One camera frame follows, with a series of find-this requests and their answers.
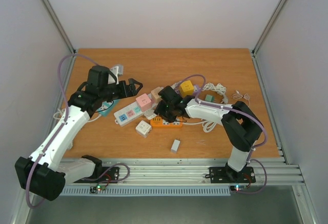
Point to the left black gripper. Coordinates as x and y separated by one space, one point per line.
125 93

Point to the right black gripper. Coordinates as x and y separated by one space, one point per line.
164 112

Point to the beige cube socket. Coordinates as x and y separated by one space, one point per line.
155 96

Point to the small white square charger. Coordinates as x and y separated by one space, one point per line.
149 114

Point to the pink cube socket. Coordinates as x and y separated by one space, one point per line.
144 102

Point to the yellow cube socket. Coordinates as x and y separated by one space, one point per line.
186 88

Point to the white cube socket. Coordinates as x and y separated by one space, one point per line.
143 128

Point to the green wall charger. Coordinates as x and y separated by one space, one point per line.
209 98

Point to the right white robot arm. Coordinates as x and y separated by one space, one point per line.
242 127

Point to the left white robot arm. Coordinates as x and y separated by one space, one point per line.
39 173

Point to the orange power strip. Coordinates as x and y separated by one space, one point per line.
158 122

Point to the long white power strip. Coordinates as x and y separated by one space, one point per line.
129 113

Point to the purple power strip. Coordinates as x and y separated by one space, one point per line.
196 89

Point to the teal power strip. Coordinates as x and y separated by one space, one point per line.
107 107

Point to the right circuit board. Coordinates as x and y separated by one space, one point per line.
238 188

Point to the circuit board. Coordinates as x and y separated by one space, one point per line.
98 188
238 188

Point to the left circuit board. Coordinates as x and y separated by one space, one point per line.
98 188

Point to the white wall charger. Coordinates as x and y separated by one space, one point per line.
175 146

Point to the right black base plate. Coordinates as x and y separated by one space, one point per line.
220 175

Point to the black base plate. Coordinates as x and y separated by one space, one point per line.
112 174
220 175

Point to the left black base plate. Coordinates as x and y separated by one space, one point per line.
112 174

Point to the grey slotted cable duct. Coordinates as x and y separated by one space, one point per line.
139 191

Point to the aluminium rail frame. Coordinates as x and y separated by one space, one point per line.
179 172

